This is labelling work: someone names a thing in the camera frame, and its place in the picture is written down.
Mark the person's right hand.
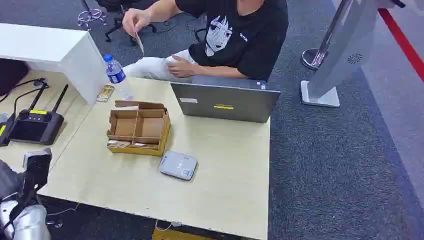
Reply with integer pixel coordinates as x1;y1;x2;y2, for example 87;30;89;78
121;7;153;38

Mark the white cable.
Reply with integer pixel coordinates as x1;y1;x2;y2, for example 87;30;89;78
153;219;183;232

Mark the wooden card box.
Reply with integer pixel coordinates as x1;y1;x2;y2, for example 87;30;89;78
106;99;172;158

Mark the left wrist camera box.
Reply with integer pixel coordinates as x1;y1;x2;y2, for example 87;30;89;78
21;147;54;197

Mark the yellow card pack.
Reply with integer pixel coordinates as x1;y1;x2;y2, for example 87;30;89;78
96;84;116;104

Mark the yellow box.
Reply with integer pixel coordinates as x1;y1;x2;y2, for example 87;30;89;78
151;227;217;240

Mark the grey laptop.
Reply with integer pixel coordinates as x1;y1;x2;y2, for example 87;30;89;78
170;75;282;124

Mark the pale card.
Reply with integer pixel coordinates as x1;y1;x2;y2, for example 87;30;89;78
134;31;146;56

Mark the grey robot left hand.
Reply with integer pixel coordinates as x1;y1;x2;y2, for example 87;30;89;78
0;158;26;201

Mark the black cable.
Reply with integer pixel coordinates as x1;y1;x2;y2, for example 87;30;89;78
0;77;50;104

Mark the printed card stack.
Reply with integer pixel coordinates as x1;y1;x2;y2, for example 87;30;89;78
106;140;132;149

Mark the chrome ring stool base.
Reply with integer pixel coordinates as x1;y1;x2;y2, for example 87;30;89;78
77;0;109;32

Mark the person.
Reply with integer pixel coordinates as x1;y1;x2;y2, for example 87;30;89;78
121;0;290;84

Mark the clear water bottle blue cap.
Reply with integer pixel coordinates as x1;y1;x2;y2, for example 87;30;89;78
103;53;134;102

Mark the white desk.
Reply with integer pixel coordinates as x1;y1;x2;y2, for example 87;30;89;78
0;22;111;106

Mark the chrome stanchion post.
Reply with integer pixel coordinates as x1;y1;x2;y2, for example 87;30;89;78
300;0;353;72

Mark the person's left hand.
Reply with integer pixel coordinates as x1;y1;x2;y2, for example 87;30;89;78
166;54;200;79

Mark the black office chair base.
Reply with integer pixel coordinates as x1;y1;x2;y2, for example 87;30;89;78
95;0;159;47

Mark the white kiosk stand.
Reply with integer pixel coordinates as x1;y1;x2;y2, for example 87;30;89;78
300;0;407;109

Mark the grey card reader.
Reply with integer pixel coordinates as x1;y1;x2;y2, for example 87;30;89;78
158;150;199;182

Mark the black device with yellow label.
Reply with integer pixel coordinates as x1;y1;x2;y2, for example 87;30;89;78
0;114;16;148

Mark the black remote controller with antennas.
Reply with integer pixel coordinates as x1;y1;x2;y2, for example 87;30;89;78
7;83;69;147

